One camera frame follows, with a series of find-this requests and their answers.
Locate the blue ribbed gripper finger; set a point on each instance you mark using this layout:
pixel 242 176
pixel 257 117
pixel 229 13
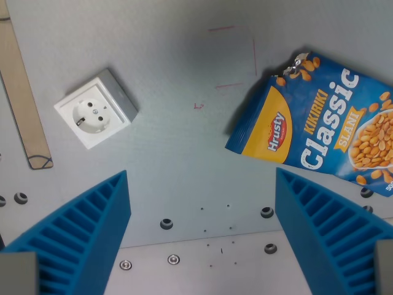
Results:
pixel 313 221
pixel 89 224

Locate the silver round screw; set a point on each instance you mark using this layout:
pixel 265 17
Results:
pixel 173 259
pixel 125 264

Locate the blue peanut snack bag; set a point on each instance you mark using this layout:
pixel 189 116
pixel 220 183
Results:
pixel 322 123

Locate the light wooden strip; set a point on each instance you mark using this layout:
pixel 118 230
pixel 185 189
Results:
pixel 21 92

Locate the white wall power socket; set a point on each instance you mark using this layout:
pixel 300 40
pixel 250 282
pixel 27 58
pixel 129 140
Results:
pixel 95 113

